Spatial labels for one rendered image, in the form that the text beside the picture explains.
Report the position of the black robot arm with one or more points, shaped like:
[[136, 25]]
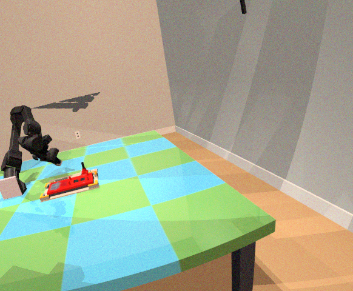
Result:
[[12, 162]]

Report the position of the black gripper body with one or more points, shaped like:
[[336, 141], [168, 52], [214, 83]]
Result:
[[50, 155]]

